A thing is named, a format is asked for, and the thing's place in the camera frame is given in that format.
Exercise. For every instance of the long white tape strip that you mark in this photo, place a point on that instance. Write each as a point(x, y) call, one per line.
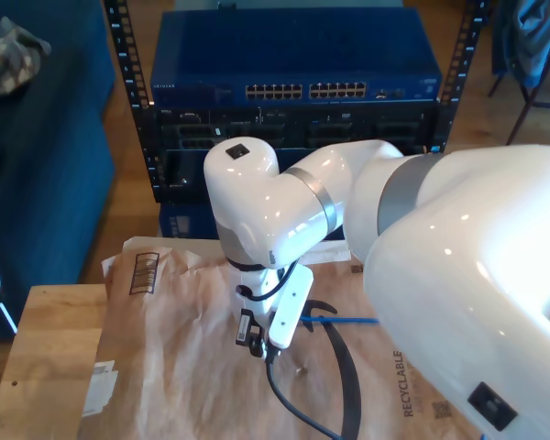
point(330, 257)

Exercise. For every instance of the brown paper mailer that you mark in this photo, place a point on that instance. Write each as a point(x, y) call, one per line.
point(165, 366)

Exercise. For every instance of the blue equipment case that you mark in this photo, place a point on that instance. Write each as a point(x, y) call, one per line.
point(188, 222)

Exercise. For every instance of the torn white shipping label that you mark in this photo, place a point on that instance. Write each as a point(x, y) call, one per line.
point(102, 385)

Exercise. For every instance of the black rack shelf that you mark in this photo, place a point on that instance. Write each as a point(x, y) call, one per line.
point(183, 183)

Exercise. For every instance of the black rack server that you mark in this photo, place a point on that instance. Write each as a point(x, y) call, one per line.
point(302, 120)

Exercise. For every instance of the camouflage cloth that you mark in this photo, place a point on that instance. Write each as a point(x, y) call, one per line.
point(9, 59)

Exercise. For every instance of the blue jacket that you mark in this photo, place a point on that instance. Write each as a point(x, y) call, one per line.
point(531, 36)

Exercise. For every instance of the blue network switch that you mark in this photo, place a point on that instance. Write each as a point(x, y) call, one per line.
point(293, 46)

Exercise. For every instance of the black perforated rack post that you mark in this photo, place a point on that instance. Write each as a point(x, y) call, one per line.
point(129, 69)
point(460, 55)

